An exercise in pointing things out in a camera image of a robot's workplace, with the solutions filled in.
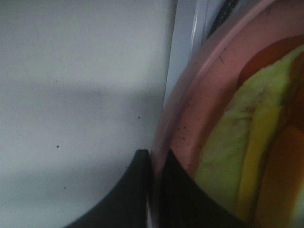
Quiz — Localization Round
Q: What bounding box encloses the toast sandwich with cheese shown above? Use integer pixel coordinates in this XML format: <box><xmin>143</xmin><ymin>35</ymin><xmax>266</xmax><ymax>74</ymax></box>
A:
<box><xmin>195</xmin><ymin>35</ymin><xmax>304</xmax><ymax>228</ymax></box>

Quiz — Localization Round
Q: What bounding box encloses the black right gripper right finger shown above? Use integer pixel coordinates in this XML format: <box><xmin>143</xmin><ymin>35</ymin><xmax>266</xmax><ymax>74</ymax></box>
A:
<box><xmin>158</xmin><ymin>150</ymin><xmax>251</xmax><ymax>228</ymax></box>

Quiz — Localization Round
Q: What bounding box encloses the pink round plate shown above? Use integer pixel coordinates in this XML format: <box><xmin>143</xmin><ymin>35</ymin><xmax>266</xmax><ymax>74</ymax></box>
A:
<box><xmin>149</xmin><ymin>0</ymin><xmax>304</xmax><ymax>228</ymax></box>

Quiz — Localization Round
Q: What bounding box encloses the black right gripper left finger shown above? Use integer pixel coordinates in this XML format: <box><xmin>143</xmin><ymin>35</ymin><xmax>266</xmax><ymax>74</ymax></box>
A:
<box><xmin>67</xmin><ymin>150</ymin><xmax>150</xmax><ymax>228</ymax></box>

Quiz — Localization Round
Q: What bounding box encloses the white microwave oven body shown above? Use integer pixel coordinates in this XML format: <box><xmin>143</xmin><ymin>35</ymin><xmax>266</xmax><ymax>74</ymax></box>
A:
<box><xmin>163</xmin><ymin>0</ymin><xmax>247</xmax><ymax>114</ymax></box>

